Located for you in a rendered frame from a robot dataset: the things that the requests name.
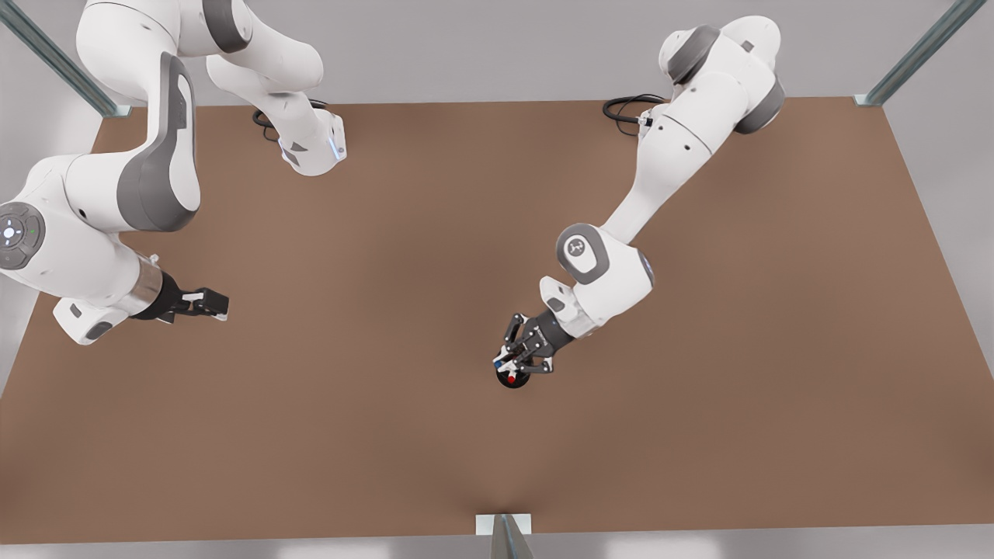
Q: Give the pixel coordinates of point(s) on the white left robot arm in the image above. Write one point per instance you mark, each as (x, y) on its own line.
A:
(683, 147)

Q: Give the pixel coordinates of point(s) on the silver frame post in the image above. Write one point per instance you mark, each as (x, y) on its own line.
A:
(506, 536)
(916, 54)
(62, 64)

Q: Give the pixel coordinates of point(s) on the small black round object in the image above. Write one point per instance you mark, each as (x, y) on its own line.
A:
(514, 379)

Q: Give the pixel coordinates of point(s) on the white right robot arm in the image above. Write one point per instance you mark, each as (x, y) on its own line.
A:
(93, 178)

